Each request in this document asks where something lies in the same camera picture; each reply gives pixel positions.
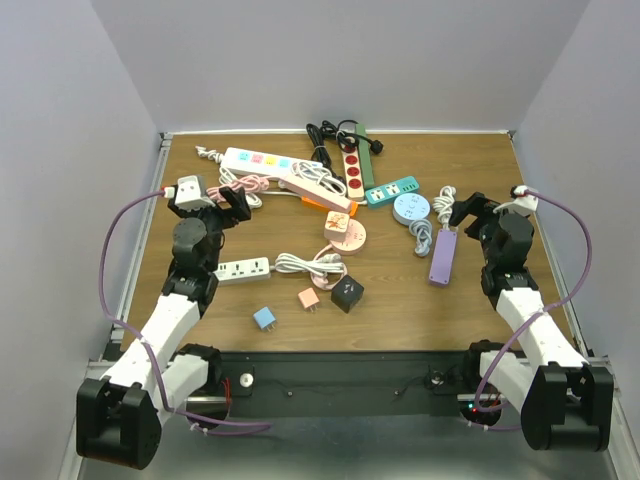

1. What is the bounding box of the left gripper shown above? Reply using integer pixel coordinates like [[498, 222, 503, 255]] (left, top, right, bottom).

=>
[[167, 187, 249, 272]]

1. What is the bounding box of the black cube socket adapter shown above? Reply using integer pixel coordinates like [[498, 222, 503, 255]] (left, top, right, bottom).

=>
[[331, 275, 364, 313]]

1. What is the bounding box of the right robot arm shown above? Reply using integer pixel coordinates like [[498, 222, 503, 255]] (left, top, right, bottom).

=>
[[449, 185, 614, 452]]

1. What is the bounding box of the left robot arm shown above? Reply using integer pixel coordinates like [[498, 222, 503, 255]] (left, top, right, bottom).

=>
[[76, 177, 251, 470]]

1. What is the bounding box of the blue plug adapter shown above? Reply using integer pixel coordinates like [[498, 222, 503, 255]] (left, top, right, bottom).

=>
[[253, 307, 277, 331]]

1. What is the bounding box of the pink plug adapter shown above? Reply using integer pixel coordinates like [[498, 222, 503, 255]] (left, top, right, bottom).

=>
[[297, 288, 320, 312]]

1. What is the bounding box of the white colourful power strip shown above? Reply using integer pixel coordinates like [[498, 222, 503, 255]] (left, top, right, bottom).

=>
[[216, 147, 322, 178]]

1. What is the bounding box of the purple power strip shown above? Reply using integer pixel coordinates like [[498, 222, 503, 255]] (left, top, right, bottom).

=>
[[428, 229, 457, 287]]

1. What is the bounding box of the blue round socket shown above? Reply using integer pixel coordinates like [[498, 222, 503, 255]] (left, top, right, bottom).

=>
[[392, 193, 431, 226]]

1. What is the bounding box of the pink power strip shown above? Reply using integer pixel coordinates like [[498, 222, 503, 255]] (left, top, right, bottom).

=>
[[280, 174, 352, 213]]

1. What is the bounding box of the orange power strip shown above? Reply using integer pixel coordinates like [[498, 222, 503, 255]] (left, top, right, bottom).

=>
[[301, 197, 358, 217]]

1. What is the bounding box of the small white power strip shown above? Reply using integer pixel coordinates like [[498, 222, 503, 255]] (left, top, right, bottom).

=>
[[215, 257, 271, 285]]

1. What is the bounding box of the teal power strip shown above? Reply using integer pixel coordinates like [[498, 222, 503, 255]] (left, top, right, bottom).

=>
[[365, 176, 420, 209]]

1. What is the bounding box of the pink cube adapter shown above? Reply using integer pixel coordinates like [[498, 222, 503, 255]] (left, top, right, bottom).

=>
[[323, 211, 350, 242]]

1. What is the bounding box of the green power strip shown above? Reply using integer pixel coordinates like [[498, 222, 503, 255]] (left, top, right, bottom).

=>
[[355, 123, 375, 190]]

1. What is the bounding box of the pink round socket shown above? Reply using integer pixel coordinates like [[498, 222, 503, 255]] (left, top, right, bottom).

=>
[[329, 219, 367, 256]]

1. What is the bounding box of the beige red power strip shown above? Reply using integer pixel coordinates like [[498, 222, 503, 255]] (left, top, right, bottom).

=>
[[336, 129, 365, 202]]

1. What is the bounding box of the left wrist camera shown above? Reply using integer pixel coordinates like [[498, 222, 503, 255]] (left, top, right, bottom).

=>
[[174, 175, 214, 211]]

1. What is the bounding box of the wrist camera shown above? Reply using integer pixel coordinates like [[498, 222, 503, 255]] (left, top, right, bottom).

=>
[[174, 175, 214, 211], [493, 185, 538, 217]]

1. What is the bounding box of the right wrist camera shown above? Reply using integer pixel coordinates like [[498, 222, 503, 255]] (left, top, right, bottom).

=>
[[493, 185, 538, 217]]

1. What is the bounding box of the white cord bundle centre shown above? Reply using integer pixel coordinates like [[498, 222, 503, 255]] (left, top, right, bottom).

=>
[[289, 159, 348, 199]]

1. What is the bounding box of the black cord bundle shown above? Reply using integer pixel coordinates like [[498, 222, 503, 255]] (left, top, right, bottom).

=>
[[305, 118, 387, 167]]

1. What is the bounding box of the pink cord loop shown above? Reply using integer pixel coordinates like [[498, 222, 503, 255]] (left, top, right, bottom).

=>
[[308, 243, 349, 292]]

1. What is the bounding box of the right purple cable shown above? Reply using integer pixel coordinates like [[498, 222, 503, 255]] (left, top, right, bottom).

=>
[[467, 189, 594, 432]]

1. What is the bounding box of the purple cable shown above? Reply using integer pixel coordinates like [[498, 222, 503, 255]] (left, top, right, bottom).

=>
[[467, 189, 594, 432], [101, 188, 274, 438]]

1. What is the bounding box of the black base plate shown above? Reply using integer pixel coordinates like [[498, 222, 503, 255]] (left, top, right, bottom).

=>
[[186, 351, 474, 421]]

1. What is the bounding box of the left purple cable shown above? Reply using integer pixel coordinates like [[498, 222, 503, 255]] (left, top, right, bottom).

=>
[[101, 188, 274, 438]]

